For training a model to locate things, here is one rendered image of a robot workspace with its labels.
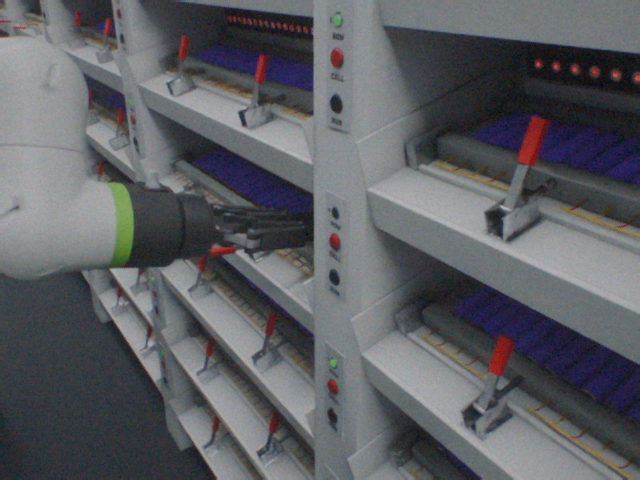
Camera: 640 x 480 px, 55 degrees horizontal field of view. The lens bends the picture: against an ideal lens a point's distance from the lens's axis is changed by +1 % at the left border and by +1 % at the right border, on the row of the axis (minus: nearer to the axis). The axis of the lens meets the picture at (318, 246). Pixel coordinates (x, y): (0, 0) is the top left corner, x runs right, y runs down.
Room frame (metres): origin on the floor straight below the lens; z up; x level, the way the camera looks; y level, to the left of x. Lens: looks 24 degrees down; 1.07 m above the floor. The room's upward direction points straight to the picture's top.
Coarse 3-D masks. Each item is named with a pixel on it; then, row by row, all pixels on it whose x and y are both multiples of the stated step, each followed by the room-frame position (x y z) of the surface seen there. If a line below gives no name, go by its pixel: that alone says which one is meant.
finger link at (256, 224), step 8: (224, 216) 0.67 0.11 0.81; (232, 216) 0.67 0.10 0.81; (240, 216) 0.68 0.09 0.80; (248, 216) 0.69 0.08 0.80; (248, 224) 0.69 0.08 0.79; (256, 224) 0.68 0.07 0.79; (264, 224) 0.69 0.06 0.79; (272, 224) 0.69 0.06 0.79; (280, 224) 0.70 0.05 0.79; (288, 224) 0.70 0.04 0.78; (296, 224) 0.71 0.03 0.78; (304, 224) 0.71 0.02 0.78
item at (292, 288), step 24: (192, 144) 1.21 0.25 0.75; (216, 144) 1.24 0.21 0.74; (144, 168) 1.15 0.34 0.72; (168, 168) 1.18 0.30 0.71; (240, 264) 0.84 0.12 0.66; (264, 264) 0.79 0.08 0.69; (288, 264) 0.77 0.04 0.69; (264, 288) 0.78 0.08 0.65; (288, 288) 0.72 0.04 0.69; (312, 288) 0.65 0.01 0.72; (288, 312) 0.73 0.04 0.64; (312, 312) 0.65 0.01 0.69
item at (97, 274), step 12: (48, 0) 1.75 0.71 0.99; (60, 0) 1.77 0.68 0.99; (72, 0) 1.78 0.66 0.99; (84, 0) 1.80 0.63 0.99; (96, 0) 1.82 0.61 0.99; (108, 0) 1.83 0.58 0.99; (48, 12) 1.75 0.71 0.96; (60, 12) 1.76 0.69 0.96; (72, 12) 1.78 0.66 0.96; (84, 12) 1.80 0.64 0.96; (48, 24) 1.77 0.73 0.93; (48, 36) 1.80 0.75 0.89; (96, 84) 1.80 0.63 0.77; (96, 276) 1.75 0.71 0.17; (96, 300) 1.77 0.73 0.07; (96, 312) 1.80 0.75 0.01
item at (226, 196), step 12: (180, 168) 1.14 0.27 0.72; (192, 168) 1.12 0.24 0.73; (192, 180) 1.10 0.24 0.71; (204, 180) 1.06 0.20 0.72; (216, 192) 1.00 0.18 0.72; (228, 192) 0.99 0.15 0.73; (228, 204) 0.97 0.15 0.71; (240, 204) 0.93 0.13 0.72; (300, 252) 0.77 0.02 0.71; (312, 252) 0.75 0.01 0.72; (312, 276) 0.72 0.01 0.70
